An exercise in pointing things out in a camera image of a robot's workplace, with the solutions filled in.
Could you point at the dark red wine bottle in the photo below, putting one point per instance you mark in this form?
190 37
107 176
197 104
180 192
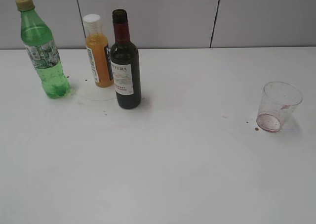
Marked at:
125 63

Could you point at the transparent plastic cup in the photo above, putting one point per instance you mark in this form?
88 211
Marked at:
279 100

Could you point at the orange juice bottle white cap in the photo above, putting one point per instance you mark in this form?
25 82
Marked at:
97 46

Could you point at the green plastic soda bottle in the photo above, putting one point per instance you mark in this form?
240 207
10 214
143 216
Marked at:
39 43

